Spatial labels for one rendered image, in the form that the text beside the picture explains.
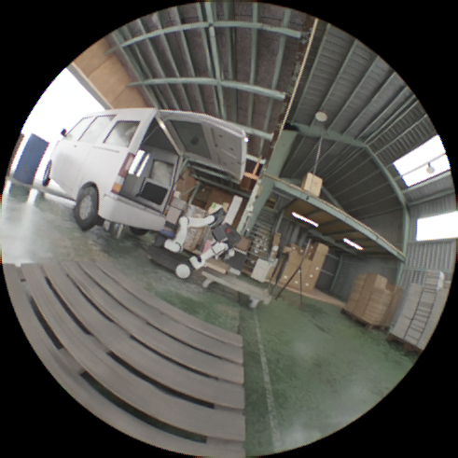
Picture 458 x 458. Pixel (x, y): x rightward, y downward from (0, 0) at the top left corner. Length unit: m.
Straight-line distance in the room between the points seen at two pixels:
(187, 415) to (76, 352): 0.38
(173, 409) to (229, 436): 0.18
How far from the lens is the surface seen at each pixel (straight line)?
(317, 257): 5.75
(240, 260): 3.61
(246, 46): 2.54
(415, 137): 7.92
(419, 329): 3.57
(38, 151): 3.83
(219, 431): 0.58
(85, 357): 0.61
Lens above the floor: 0.63
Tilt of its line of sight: 4 degrees up
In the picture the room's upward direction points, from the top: 23 degrees clockwise
